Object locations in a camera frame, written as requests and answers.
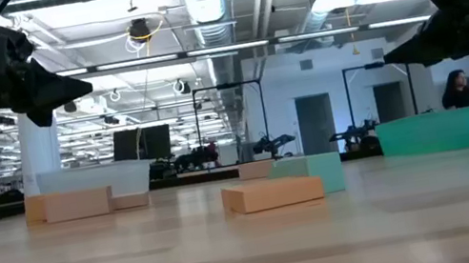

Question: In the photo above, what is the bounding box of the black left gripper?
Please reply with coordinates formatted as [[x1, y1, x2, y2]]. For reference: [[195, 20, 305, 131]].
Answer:
[[0, 50, 100, 137]]

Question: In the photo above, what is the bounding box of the long wooden block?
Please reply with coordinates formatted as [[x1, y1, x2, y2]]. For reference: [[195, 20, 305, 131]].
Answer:
[[41, 183, 116, 226]]

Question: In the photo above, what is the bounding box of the small orange cube block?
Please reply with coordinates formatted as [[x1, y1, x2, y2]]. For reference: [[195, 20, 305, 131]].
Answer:
[[22, 193, 51, 226]]

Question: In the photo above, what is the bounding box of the small wooden block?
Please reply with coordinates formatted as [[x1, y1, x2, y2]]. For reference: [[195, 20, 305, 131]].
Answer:
[[110, 190, 153, 212]]

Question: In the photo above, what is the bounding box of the light blue rectangular block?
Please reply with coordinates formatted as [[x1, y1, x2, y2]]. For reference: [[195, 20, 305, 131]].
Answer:
[[267, 148, 349, 204]]

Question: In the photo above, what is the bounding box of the plain wooden block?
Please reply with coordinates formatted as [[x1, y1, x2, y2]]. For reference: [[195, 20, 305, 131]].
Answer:
[[236, 157, 278, 183]]

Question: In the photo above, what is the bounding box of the orange rectangular block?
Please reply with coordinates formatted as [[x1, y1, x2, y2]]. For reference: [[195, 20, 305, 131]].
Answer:
[[219, 170, 327, 218]]

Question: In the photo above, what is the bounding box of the person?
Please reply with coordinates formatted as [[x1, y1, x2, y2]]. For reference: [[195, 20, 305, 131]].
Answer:
[[436, 67, 469, 112]]

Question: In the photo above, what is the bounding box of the white pillar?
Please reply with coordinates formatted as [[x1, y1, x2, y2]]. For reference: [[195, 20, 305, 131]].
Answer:
[[10, 108, 70, 198]]

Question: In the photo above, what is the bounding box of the grey door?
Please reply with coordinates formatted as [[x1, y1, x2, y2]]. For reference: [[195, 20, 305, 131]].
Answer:
[[371, 80, 408, 125], [294, 91, 340, 159]]

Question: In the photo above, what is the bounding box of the teal plastic bin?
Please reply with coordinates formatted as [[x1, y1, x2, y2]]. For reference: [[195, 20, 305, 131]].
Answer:
[[374, 105, 469, 166]]

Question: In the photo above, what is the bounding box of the clear plastic bin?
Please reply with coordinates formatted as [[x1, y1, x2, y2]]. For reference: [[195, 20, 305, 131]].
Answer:
[[35, 153, 157, 212]]

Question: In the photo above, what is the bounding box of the black monitor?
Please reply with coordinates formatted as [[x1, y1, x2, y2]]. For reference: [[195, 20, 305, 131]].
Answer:
[[109, 127, 147, 164], [139, 123, 176, 163]]

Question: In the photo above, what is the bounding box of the long ceiling light bar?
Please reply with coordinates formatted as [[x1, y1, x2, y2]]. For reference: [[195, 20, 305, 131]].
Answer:
[[53, 5, 434, 87]]

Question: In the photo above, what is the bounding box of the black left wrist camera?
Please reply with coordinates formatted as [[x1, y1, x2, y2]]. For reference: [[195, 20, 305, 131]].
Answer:
[[0, 21, 37, 68]]

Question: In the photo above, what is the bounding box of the black station frame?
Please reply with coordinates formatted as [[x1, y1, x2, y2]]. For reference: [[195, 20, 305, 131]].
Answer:
[[340, 55, 420, 129], [190, 76, 274, 158]]

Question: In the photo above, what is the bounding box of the yellow hanging cord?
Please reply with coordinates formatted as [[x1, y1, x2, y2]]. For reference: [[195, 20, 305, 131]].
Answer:
[[342, 7, 361, 57]]

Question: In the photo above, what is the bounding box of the black ceiling camera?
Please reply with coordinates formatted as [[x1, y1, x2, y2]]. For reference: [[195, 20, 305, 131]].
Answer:
[[126, 15, 154, 45]]

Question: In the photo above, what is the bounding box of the ribbed silver ceiling duct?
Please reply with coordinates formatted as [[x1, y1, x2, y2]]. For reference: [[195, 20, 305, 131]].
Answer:
[[179, 0, 247, 91]]

